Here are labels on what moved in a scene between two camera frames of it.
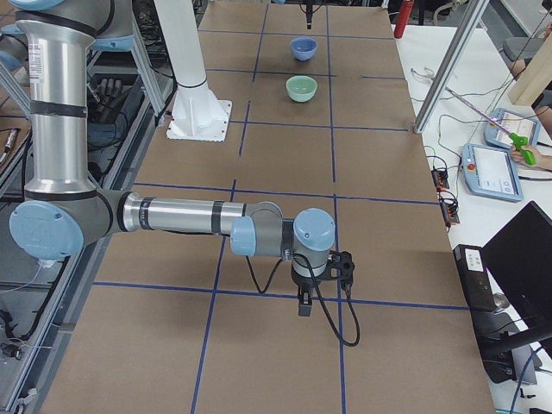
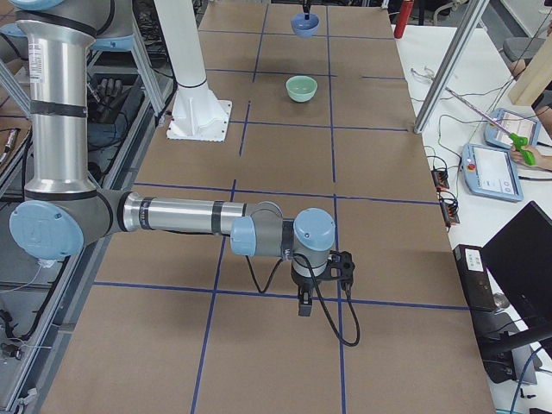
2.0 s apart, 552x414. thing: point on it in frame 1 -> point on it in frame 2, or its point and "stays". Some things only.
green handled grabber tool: x=520 y=141 stays
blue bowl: x=304 y=47 -> x=304 y=28
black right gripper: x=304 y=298 stays
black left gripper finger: x=309 y=12 stays
